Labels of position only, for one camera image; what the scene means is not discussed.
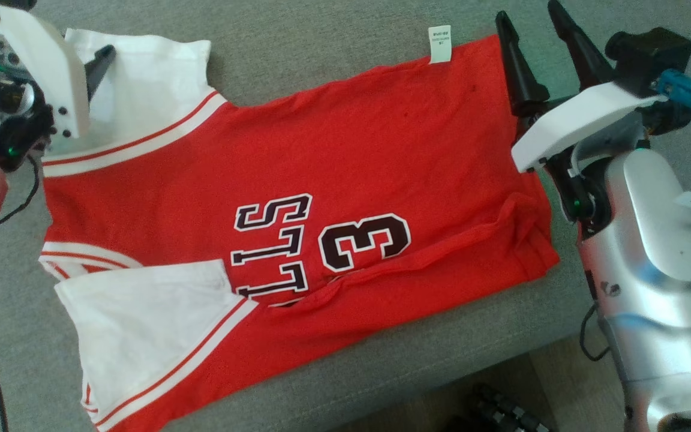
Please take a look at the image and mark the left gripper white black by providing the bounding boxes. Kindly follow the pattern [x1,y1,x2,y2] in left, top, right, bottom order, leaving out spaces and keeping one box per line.
[0,0,117,175]

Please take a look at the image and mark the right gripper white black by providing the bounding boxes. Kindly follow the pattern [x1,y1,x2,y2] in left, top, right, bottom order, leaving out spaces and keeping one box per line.
[495,0,691,238]

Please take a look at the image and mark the red white basketball jersey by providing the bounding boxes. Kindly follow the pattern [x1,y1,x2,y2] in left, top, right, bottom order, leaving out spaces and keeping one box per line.
[38,25,561,432]

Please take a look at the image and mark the grey sofa seat cushion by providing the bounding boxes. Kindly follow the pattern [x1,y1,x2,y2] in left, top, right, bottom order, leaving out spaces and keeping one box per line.
[0,0,691,432]

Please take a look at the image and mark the right cable with teal plug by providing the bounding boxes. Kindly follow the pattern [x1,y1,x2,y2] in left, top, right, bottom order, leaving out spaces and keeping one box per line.
[651,69,691,232]

